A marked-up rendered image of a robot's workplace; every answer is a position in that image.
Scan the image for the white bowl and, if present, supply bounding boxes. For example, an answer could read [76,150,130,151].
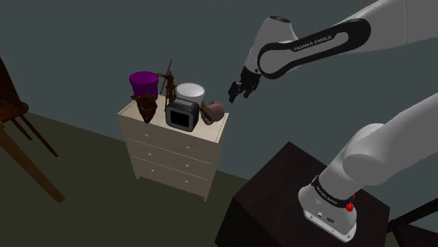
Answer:
[175,82,206,104]

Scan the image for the pink brown mug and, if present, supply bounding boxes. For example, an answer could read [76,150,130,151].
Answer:
[199,100,226,126]

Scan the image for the beige chest of drawers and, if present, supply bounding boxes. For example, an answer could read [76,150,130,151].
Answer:
[117,94,230,202]

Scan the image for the grey cube clock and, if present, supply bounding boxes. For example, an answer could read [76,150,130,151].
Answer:
[165,97,200,133]

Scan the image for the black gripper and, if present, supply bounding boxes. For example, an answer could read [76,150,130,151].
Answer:
[227,66,262,104]

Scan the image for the brown wooden chair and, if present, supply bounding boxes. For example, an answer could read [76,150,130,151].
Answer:
[0,56,66,204]

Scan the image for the dark furniture piece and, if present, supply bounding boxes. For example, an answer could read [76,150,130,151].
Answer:
[387,197,438,247]

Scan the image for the brown windmill figure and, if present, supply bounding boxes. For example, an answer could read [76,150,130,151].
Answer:
[157,59,178,109]

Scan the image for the dark brown animal head figure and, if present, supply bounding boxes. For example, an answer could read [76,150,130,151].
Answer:
[130,93,159,124]

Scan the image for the purple cylindrical pot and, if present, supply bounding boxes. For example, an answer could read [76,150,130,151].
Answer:
[128,71,160,99]

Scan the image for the dark robot stand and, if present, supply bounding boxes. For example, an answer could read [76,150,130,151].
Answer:
[214,141,391,247]

